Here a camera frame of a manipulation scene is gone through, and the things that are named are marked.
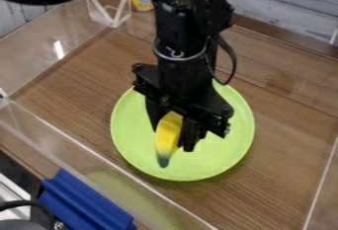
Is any clear acrylic corner bracket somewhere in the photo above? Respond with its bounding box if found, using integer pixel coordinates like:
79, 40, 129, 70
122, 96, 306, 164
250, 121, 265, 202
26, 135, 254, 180
86, 0, 133, 29

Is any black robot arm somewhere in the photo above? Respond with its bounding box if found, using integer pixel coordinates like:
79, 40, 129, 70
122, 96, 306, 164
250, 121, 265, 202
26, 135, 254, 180
133, 0, 234, 152

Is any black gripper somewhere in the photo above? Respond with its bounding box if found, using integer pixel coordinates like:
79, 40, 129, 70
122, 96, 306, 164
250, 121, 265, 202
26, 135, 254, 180
133, 47, 236, 152

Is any green round plate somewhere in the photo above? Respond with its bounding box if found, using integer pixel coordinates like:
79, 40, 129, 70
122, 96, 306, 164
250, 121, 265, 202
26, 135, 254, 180
110, 82, 256, 182

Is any yellow green-tipped banana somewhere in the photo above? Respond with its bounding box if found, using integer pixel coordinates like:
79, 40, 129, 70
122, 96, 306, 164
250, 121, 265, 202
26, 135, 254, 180
157, 112, 182, 168

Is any clear acrylic tray wall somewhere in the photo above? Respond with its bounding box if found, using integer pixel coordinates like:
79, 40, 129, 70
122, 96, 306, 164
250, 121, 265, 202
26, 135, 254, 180
0, 89, 217, 230

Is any blue plastic clamp block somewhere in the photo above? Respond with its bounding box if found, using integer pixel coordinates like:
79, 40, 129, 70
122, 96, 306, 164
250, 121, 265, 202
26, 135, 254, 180
39, 169, 138, 230

